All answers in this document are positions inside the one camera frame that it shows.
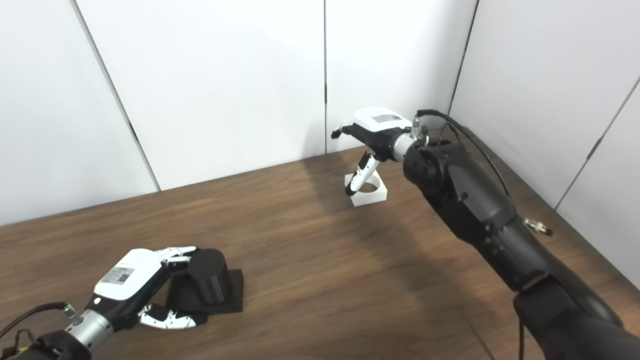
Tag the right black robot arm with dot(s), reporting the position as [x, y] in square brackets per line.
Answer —
[480, 215]

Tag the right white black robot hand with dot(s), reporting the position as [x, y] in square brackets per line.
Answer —
[377, 127]

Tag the black peg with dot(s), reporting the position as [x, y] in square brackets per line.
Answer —
[207, 285]

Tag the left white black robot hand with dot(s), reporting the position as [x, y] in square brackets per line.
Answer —
[130, 280]

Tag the white square piece with hole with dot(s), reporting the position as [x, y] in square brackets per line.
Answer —
[370, 196]

